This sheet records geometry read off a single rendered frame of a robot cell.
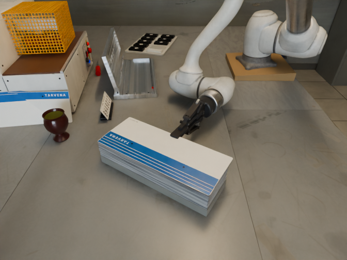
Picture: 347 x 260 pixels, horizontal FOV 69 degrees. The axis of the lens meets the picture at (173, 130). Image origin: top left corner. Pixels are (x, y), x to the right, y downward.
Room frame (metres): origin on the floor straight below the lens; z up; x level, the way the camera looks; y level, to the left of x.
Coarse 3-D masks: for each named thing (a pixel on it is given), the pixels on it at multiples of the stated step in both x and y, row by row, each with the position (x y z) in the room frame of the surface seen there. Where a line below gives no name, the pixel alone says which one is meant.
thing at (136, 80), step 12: (132, 60) 1.47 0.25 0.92; (144, 60) 1.47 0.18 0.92; (132, 72) 1.30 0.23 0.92; (144, 72) 1.30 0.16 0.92; (120, 84) 1.15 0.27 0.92; (132, 84) 1.15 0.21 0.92; (144, 84) 1.15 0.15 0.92; (120, 96) 1.04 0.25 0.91; (132, 96) 1.04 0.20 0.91; (144, 96) 1.05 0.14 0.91; (156, 96) 1.06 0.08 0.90
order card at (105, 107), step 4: (104, 92) 0.99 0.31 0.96; (104, 96) 0.96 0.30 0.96; (108, 96) 1.00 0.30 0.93; (104, 100) 0.94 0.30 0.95; (108, 100) 0.98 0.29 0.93; (104, 104) 0.91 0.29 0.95; (108, 104) 0.95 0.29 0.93; (100, 108) 0.86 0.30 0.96; (104, 108) 0.89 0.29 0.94; (108, 108) 0.92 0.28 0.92; (104, 112) 0.86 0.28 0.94; (108, 112) 0.90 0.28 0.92; (108, 116) 0.87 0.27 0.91
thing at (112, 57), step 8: (112, 32) 1.37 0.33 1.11; (112, 40) 1.36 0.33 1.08; (104, 48) 1.14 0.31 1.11; (112, 48) 1.28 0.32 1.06; (120, 48) 1.47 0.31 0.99; (104, 56) 1.03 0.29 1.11; (112, 56) 1.22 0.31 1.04; (120, 56) 1.38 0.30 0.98; (104, 64) 1.03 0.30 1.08; (112, 64) 1.15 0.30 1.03; (120, 64) 1.30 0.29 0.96; (112, 72) 1.05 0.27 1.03; (120, 72) 1.23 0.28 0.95; (112, 80) 1.04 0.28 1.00; (120, 80) 1.17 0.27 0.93
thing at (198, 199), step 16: (112, 160) 0.59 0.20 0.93; (128, 160) 0.55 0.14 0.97; (144, 176) 0.52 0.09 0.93; (160, 176) 0.48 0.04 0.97; (176, 176) 0.47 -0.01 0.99; (224, 176) 0.49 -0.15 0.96; (176, 192) 0.46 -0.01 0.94; (192, 192) 0.43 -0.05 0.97; (208, 192) 0.41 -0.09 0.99; (192, 208) 0.43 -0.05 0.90; (208, 208) 0.41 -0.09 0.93
